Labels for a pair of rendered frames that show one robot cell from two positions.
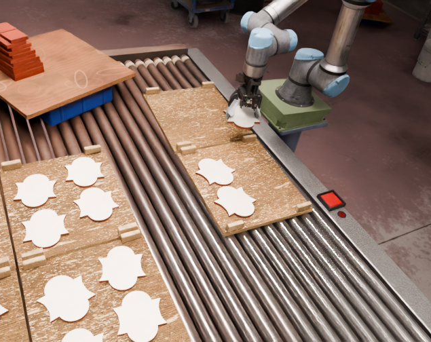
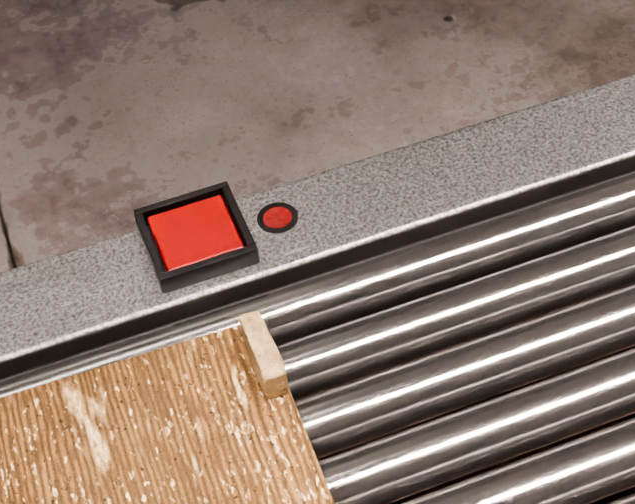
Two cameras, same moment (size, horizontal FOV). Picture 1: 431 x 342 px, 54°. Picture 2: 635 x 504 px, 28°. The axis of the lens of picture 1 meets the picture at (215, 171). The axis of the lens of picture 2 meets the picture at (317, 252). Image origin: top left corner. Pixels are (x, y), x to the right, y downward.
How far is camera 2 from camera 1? 0.91 m
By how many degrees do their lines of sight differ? 49
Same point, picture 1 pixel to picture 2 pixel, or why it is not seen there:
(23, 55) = not seen: outside the picture
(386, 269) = (565, 140)
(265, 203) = not seen: outside the picture
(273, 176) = (14, 457)
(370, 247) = (460, 163)
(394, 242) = (11, 197)
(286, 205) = (239, 435)
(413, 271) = (130, 180)
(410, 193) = not seen: outside the picture
